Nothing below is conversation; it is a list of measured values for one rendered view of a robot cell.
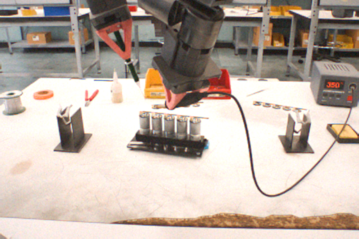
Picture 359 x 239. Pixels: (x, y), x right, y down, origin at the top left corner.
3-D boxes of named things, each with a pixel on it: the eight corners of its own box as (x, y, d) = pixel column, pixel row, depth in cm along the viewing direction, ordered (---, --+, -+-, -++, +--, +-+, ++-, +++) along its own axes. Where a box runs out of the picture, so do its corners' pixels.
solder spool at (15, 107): (-3, 114, 84) (-7, 97, 82) (13, 106, 89) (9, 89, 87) (16, 116, 83) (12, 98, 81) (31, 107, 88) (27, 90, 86)
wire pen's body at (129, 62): (133, 81, 64) (111, 30, 59) (140, 77, 64) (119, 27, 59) (133, 83, 62) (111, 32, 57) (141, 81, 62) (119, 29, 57)
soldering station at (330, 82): (357, 109, 87) (365, 77, 83) (315, 106, 89) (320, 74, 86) (345, 91, 100) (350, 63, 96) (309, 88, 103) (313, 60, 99)
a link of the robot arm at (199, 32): (163, 36, 47) (173, -5, 42) (184, 24, 51) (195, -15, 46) (200, 59, 46) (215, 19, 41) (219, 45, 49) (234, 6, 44)
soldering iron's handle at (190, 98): (166, 111, 59) (201, 103, 48) (163, 98, 59) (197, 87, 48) (177, 109, 60) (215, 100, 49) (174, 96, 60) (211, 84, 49)
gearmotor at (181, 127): (186, 143, 67) (186, 121, 65) (175, 141, 68) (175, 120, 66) (188, 138, 70) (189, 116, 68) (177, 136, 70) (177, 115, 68)
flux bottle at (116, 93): (118, 98, 95) (115, 66, 91) (125, 100, 93) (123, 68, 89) (109, 101, 92) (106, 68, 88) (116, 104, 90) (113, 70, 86)
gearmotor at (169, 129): (173, 141, 68) (173, 120, 66) (162, 140, 69) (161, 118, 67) (176, 136, 70) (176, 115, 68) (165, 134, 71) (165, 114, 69)
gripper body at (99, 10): (123, 9, 62) (108, -28, 59) (131, 15, 53) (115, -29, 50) (92, 21, 61) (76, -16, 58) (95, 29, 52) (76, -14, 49)
